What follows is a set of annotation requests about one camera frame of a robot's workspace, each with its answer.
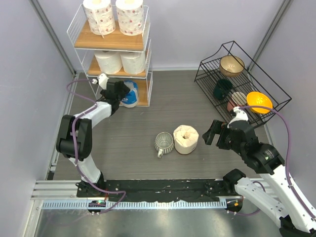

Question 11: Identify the blue paper roll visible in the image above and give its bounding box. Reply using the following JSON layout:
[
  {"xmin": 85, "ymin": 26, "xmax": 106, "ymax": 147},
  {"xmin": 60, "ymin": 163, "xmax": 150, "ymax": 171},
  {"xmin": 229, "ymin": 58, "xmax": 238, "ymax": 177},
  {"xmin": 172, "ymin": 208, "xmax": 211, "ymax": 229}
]
[{"xmin": 121, "ymin": 80, "xmax": 139, "ymax": 108}]

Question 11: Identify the plain white paper roll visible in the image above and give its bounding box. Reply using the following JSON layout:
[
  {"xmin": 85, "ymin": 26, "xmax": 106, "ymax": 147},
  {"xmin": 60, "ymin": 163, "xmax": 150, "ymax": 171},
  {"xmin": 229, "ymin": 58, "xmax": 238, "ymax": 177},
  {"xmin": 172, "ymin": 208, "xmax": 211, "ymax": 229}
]
[{"xmin": 120, "ymin": 52, "xmax": 146, "ymax": 75}]

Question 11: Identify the white patterned paper roll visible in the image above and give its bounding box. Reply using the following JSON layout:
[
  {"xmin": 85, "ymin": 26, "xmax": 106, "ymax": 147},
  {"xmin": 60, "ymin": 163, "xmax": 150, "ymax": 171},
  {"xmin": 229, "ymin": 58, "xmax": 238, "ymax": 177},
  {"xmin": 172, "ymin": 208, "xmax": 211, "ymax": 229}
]
[{"xmin": 82, "ymin": 0, "xmax": 116, "ymax": 38}]

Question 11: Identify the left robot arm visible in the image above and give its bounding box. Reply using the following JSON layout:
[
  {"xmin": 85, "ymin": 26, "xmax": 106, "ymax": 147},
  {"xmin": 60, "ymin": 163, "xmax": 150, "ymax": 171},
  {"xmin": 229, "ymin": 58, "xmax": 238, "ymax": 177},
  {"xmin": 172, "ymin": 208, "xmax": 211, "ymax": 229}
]
[{"xmin": 56, "ymin": 78, "xmax": 130, "ymax": 197}]

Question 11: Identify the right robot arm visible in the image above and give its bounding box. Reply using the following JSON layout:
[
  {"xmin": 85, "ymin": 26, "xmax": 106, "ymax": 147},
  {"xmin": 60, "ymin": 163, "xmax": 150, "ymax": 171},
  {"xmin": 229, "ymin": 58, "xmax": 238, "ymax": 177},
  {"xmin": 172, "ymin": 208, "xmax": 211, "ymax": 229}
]
[{"xmin": 202, "ymin": 120, "xmax": 316, "ymax": 237}]

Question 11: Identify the beige wrapped paper roll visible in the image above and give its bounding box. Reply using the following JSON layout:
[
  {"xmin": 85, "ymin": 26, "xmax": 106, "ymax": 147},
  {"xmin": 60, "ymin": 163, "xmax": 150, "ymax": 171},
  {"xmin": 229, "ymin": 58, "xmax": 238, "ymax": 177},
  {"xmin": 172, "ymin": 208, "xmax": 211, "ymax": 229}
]
[{"xmin": 173, "ymin": 125, "xmax": 199, "ymax": 155}]

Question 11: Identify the pink mug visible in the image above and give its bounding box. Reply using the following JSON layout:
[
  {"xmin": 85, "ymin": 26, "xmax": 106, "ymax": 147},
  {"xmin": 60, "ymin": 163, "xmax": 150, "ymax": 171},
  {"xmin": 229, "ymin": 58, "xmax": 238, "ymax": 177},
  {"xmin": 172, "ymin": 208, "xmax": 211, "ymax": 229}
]
[{"xmin": 227, "ymin": 92, "xmax": 247, "ymax": 112}]

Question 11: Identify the dark green mug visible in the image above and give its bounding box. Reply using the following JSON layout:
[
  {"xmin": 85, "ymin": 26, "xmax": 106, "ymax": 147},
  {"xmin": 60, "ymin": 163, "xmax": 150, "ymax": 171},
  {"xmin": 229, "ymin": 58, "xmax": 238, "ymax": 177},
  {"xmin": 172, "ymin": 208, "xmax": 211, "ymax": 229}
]
[{"xmin": 213, "ymin": 79, "xmax": 233, "ymax": 100}]

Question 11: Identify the orange bowl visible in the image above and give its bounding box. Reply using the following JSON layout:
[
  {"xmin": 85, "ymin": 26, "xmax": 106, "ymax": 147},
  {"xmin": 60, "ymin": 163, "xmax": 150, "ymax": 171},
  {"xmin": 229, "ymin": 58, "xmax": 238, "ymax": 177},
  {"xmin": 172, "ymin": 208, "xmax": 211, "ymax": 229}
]
[{"xmin": 246, "ymin": 91, "xmax": 273, "ymax": 114}]

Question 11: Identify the grey ribbed glass mug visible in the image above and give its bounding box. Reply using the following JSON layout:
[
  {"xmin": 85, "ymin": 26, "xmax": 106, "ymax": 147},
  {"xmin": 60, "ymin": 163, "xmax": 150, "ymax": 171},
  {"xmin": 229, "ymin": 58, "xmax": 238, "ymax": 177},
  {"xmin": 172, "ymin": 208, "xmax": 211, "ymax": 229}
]
[{"xmin": 154, "ymin": 132, "xmax": 175, "ymax": 158}]

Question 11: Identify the tan ceramic bowl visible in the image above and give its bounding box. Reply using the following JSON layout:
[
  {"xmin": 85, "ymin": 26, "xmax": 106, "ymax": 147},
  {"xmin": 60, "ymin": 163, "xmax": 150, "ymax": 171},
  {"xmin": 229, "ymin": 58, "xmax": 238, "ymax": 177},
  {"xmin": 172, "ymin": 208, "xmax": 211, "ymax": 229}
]
[{"xmin": 219, "ymin": 55, "xmax": 245, "ymax": 77}]

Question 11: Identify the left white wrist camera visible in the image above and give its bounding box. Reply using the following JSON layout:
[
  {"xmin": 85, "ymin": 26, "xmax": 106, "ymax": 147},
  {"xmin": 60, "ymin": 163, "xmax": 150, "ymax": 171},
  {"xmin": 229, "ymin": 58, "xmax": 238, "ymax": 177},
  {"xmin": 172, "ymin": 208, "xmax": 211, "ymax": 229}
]
[{"xmin": 92, "ymin": 73, "xmax": 109, "ymax": 89}]

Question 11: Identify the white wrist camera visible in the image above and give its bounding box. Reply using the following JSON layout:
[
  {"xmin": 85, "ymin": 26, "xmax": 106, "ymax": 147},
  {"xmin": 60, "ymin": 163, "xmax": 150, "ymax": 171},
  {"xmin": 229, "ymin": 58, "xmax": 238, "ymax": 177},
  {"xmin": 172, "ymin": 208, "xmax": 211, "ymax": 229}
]
[
  {"xmin": 227, "ymin": 107, "xmax": 249, "ymax": 128},
  {"xmin": 92, "ymin": 73, "xmax": 109, "ymax": 89}
]

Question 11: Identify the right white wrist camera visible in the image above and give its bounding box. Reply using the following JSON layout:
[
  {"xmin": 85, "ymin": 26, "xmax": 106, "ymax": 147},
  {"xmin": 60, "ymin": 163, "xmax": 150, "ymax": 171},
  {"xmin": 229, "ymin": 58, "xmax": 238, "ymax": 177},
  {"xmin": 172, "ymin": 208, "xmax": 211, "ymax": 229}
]
[{"xmin": 227, "ymin": 107, "xmax": 249, "ymax": 128}]

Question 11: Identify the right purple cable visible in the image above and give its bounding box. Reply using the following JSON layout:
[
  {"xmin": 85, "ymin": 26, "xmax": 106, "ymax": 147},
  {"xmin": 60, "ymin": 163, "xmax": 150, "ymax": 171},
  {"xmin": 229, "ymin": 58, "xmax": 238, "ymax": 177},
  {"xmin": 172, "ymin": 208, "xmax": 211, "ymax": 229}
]
[{"xmin": 227, "ymin": 105, "xmax": 316, "ymax": 220}]

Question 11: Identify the black wire dish rack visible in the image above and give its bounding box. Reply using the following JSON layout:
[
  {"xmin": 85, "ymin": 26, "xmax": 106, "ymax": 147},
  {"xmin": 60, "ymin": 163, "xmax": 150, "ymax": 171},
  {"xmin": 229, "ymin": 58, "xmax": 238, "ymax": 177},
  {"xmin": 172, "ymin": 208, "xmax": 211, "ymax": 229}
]
[{"xmin": 194, "ymin": 40, "xmax": 292, "ymax": 122}]

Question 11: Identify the white wire three-tier shelf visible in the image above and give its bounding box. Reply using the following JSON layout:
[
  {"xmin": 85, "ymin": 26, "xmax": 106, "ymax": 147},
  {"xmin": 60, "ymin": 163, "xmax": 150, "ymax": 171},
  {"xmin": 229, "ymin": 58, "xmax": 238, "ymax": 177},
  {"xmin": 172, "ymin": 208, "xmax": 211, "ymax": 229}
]
[{"xmin": 67, "ymin": 4, "xmax": 153, "ymax": 107}]

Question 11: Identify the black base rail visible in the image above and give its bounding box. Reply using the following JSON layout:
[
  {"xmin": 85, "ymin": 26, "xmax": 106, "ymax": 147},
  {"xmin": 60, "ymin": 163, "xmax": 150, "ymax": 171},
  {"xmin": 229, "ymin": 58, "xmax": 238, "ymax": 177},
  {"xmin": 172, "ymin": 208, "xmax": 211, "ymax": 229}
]
[{"xmin": 76, "ymin": 178, "xmax": 237, "ymax": 202}]

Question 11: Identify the white slotted cable duct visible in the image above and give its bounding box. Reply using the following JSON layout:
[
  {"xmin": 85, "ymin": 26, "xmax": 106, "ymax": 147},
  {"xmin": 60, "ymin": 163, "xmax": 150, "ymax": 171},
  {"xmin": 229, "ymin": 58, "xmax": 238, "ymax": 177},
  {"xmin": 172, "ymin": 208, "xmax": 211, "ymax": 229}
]
[{"xmin": 42, "ymin": 199, "xmax": 227, "ymax": 210}]

